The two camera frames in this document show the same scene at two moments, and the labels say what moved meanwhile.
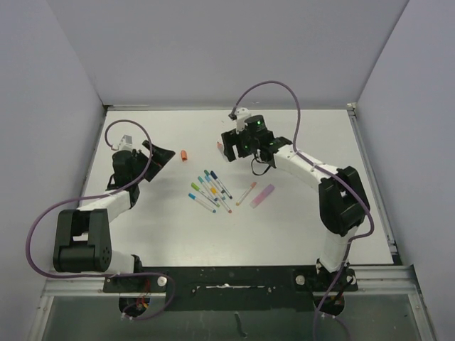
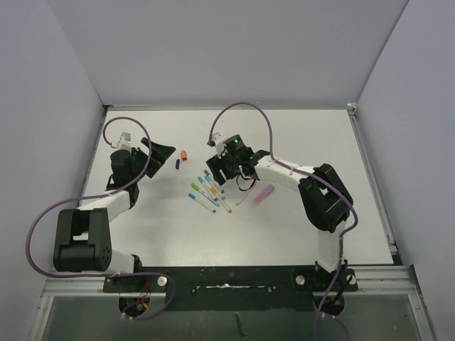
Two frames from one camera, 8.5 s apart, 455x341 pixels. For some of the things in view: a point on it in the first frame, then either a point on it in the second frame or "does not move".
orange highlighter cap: x=183 y=155 does not move
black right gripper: x=231 y=138 to x=217 y=164
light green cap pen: x=196 y=187 does not move
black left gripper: x=161 y=157 does not move
